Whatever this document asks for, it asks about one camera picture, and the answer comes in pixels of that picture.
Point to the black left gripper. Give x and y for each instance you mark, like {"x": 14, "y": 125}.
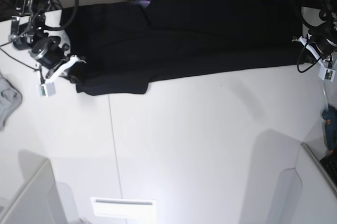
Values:
{"x": 325, "y": 43}

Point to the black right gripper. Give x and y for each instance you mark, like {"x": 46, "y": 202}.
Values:
{"x": 48, "y": 53}

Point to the black T-shirt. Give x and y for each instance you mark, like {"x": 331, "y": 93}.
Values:
{"x": 129, "y": 45}

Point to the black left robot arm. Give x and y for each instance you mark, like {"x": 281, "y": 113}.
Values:
{"x": 327, "y": 14}

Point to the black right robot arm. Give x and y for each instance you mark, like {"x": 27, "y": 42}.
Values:
{"x": 29, "y": 32}

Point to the blue glue gun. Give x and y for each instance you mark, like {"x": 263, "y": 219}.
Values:
{"x": 329, "y": 117}

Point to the grey cloth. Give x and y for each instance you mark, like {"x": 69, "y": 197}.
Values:
{"x": 11, "y": 99}

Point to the black keyboard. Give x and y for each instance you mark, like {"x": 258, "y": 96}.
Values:
{"x": 329, "y": 163}

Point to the white label plate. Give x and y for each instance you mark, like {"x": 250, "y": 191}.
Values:
{"x": 123, "y": 208}

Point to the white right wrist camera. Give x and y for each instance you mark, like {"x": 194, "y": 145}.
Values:
{"x": 46, "y": 86}

